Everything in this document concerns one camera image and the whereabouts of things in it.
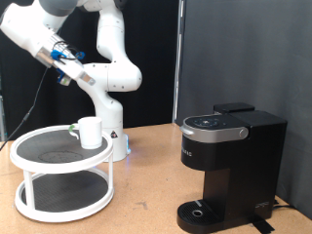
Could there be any blue cable clip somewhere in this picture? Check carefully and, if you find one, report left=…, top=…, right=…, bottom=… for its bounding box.
left=50, top=48, right=87, bottom=63

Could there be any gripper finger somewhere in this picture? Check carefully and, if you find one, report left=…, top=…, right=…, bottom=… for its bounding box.
left=78, top=71, right=98, bottom=87

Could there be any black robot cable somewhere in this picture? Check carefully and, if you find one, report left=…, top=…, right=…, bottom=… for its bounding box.
left=0, top=66, right=50, bottom=152

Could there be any vertical metal pole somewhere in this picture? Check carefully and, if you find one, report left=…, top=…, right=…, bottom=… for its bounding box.
left=171, top=0, right=186, bottom=124

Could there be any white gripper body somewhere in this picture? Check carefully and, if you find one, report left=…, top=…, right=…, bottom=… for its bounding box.
left=53, top=56, right=87, bottom=81

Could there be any wrist camera on blue mount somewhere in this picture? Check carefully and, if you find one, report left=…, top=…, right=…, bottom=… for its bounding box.
left=57, top=67, right=73, bottom=88

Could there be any grey metal frame post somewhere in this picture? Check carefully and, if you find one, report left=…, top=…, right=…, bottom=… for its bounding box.
left=0, top=74, right=7, bottom=141

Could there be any white two-tier turntable stand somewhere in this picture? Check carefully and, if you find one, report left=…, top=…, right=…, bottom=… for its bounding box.
left=9, top=124, right=115, bottom=223

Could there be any black power cord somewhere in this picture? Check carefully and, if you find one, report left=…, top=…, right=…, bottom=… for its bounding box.
left=272, top=198, right=295, bottom=211

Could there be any black Keurig coffee machine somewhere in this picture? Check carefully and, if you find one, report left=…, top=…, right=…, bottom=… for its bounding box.
left=175, top=102, right=289, bottom=234

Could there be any black tape strip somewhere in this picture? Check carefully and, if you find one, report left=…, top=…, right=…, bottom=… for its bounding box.
left=250, top=218, right=276, bottom=234

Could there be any white mug with green mark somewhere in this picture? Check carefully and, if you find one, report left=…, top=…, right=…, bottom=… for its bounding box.
left=68, top=116, right=104, bottom=150

